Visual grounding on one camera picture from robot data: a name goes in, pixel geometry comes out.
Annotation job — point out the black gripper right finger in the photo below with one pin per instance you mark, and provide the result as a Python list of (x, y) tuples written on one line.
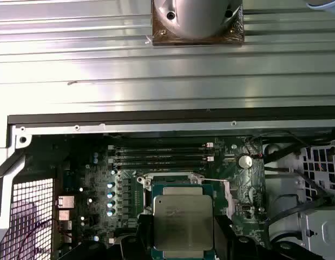
[(221, 235)]

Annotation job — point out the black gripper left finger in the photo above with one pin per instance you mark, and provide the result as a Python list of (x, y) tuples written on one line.
[(145, 233)]

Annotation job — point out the silver CPU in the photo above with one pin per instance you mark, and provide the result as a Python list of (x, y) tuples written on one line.
[(183, 224)]

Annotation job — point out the metal socket cover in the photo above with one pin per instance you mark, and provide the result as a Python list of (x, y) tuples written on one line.
[(230, 193)]

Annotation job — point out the CPU socket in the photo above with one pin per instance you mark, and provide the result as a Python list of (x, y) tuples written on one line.
[(195, 177)]

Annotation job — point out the silver coin cell battery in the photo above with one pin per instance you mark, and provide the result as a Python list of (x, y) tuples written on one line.
[(244, 162)]

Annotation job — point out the green motherboard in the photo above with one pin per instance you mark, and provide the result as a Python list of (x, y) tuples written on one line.
[(88, 176)]

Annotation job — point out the metal disk bay cage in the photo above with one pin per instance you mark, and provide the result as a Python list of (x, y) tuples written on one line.
[(316, 224)]

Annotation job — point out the black PC case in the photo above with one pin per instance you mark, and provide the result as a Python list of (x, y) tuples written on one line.
[(156, 119)]

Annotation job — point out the brown square base plate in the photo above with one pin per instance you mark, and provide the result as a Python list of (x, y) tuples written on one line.
[(161, 38)]

